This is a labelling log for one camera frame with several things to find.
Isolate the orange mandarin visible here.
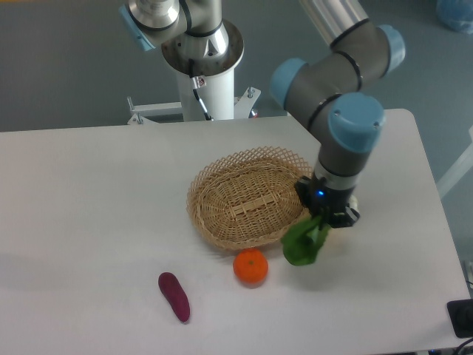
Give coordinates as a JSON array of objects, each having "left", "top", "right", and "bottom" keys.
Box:
[{"left": 233, "top": 248, "right": 269, "bottom": 284}]

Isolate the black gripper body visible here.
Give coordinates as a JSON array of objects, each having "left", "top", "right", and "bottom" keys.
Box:
[{"left": 310, "top": 175, "right": 355, "bottom": 222}]

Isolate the white table leg frame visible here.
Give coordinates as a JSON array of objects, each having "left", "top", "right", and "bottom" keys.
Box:
[{"left": 436, "top": 142, "right": 472, "bottom": 199}]

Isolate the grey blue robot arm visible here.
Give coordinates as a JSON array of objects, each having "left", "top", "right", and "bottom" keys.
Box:
[{"left": 119, "top": 1, "right": 406, "bottom": 228}]

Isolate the purple sweet potato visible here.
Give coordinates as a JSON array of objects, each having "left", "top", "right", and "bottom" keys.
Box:
[{"left": 157, "top": 272, "right": 191, "bottom": 323}]

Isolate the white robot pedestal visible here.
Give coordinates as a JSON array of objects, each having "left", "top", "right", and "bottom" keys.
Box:
[{"left": 161, "top": 19, "right": 244, "bottom": 121}]

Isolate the black device at edge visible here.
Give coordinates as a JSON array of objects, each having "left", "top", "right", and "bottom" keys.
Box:
[{"left": 446, "top": 299, "right": 472, "bottom": 339}]

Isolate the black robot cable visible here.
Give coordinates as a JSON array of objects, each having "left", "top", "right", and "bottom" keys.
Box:
[{"left": 187, "top": 58, "right": 214, "bottom": 122}]

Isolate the green bok choy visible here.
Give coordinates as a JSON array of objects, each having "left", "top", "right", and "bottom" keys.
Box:
[{"left": 281, "top": 216, "right": 330, "bottom": 266}]

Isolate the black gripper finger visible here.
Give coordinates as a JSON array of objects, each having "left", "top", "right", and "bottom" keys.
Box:
[
  {"left": 329, "top": 197, "right": 361, "bottom": 228},
  {"left": 294, "top": 176, "right": 313, "bottom": 213}
]

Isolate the white pedestal base frame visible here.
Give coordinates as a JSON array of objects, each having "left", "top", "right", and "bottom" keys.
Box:
[{"left": 126, "top": 87, "right": 262, "bottom": 125}]

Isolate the woven wicker basket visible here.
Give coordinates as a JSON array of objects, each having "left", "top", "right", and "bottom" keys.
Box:
[{"left": 186, "top": 146, "right": 312, "bottom": 251}]

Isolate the blue plastic bag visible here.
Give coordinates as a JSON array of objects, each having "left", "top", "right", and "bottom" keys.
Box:
[{"left": 436, "top": 0, "right": 472, "bottom": 35}]

